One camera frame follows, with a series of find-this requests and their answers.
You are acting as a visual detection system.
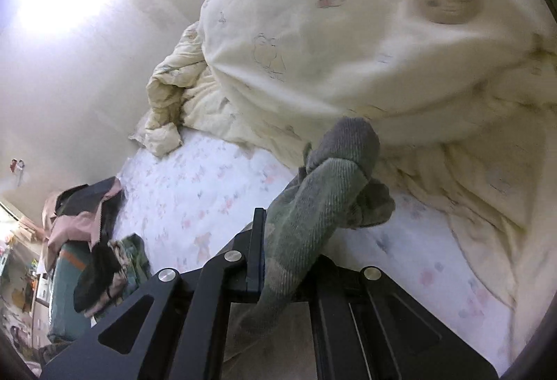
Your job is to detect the cluttered shelf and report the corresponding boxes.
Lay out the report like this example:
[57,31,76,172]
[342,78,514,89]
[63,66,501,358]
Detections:
[0,219,53,359]

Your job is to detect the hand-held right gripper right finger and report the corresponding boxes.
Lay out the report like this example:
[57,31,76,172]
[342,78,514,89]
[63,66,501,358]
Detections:
[305,255,499,380]

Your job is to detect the grey-green sock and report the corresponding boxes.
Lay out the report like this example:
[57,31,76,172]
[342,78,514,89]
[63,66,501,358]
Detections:
[226,117,396,339]

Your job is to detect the pink and black clothes pile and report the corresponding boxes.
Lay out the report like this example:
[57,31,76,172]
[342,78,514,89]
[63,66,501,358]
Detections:
[42,176,127,272]

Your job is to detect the dark green patterned clothes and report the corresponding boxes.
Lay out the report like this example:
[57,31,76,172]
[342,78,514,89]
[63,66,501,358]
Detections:
[73,233,153,317]

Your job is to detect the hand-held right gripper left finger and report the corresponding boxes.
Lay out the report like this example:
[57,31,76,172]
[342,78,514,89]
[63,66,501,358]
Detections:
[40,208,267,380]

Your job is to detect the floral white bed sheet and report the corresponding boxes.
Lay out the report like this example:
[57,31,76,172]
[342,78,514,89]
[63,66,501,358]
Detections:
[89,132,518,378]

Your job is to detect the cream cartoon print quilt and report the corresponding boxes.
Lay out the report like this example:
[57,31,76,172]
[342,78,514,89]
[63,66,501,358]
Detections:
[129,0,557,315]

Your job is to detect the teal pillow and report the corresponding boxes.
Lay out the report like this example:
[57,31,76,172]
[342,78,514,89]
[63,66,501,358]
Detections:
[46,241,103,343]

